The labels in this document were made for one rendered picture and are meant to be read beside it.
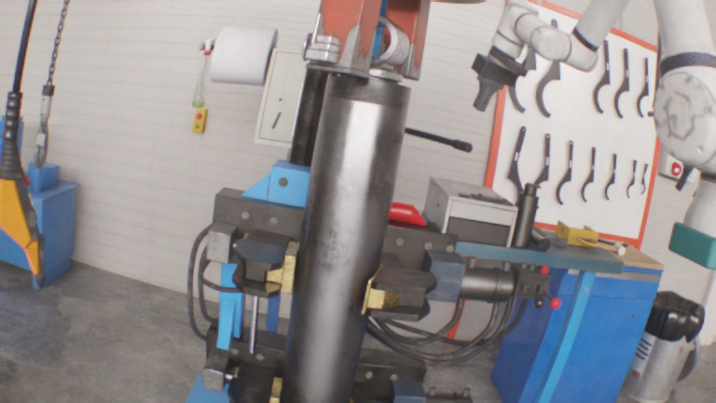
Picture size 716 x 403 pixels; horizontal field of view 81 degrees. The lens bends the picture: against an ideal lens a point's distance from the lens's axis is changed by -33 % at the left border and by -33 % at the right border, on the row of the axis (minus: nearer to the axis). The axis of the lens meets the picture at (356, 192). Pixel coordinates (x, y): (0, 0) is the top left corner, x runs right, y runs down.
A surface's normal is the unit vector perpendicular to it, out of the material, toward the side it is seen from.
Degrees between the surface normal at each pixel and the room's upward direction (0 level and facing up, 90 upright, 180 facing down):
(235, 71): 124
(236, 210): 90
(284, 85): 90
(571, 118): 90
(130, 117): 90
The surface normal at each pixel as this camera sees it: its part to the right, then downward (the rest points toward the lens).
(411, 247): 0.03, 0.16
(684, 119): -0.90, 0.07
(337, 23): -0.40, 0.07
